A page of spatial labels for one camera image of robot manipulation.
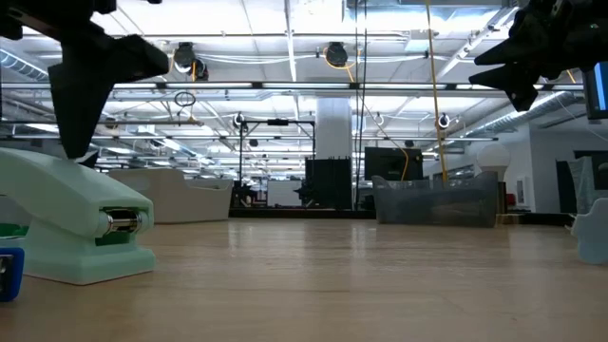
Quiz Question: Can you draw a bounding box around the black cabinet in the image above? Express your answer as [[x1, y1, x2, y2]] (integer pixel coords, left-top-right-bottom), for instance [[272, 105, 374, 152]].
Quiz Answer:
[[304, 158, 353, 211]]

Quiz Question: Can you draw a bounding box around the smoky translucent plastic bin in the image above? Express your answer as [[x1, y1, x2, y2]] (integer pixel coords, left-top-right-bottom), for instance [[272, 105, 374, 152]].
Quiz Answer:
[[371, 170, 500, 228]]

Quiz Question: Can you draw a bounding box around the green mini stapler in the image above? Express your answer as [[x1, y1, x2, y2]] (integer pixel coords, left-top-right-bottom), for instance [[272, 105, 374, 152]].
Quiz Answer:
[[0, 222, 29, 238]]

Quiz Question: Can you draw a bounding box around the mint green stapler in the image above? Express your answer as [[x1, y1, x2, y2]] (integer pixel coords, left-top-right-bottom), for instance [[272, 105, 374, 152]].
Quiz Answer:
[[0, 146, 158, 286]]

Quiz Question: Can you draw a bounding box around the black display screen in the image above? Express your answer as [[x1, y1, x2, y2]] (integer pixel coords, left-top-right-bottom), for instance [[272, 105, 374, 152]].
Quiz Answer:
[[364, 146, 424, 182]]

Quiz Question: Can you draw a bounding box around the black computer monitor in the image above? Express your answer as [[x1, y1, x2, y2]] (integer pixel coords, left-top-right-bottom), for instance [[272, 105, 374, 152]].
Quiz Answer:
[[582, 61, 608, 121]]

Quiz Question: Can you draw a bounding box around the black ceiling cable reel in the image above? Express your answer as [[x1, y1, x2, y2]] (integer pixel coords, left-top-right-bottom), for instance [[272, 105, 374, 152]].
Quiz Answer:
[[173, 41, 197, 72], [325, 41, 350, 67]]

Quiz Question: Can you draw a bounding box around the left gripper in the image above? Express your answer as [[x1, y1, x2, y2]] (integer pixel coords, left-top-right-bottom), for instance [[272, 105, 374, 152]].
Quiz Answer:
[[0, 0, 170, 161]]

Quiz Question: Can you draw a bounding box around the pale-handled staple remover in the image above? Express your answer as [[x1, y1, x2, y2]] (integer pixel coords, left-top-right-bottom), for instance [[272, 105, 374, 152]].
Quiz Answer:
[[571, 197, 608, 266]]

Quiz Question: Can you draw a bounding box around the small blue stapler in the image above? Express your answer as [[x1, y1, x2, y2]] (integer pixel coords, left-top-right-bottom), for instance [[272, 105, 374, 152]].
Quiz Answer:
[[0, 246, 26, 303]]

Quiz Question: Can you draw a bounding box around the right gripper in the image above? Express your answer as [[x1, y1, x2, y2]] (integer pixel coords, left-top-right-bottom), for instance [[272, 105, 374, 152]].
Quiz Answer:
[[467, 0, 608, 113]]

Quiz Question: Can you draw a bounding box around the whiteboard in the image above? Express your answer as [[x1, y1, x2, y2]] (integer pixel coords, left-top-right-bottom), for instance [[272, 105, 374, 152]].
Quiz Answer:
[[266, 180, 304, 208]]

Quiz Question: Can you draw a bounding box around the light grey plastic bin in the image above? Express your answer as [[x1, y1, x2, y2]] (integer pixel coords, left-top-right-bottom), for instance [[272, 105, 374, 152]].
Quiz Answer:
[[107, 167, 235, 225]]

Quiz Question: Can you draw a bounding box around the black aluminium table frame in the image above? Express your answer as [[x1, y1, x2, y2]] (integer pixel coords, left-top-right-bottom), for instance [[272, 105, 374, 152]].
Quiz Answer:
[[229, 207, 576, 227]]

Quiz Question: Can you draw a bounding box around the yellow hanging cable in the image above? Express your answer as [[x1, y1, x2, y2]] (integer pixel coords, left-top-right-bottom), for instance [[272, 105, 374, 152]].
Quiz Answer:
[[424, 0, 449, 184]]

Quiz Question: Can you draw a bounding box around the black metal rig frame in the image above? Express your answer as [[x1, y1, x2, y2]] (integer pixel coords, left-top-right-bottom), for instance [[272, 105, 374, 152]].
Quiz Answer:
[[238, 118, 317, 210]]

